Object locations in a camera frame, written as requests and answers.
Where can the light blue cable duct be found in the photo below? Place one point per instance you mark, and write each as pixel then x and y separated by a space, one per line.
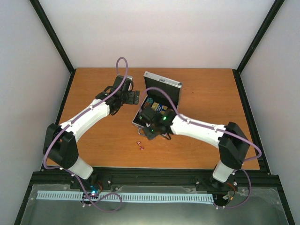
pixel 127 197

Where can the blue playing card box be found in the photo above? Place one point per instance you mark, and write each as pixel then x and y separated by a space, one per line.
pixel 159 108

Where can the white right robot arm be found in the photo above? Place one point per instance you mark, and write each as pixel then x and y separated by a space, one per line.
pixel 228 139

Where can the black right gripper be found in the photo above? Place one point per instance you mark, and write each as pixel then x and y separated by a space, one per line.
pixel 150 136

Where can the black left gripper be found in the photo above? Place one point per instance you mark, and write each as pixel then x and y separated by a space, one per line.
pixel 131 101

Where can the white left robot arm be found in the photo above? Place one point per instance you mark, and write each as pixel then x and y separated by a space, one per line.
pixel 61 140

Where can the aluminium poker case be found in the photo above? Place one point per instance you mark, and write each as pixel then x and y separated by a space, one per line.
pixel 162 90

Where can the blue poker chip stack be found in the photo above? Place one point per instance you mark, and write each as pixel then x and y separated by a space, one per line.
pixel 149 100

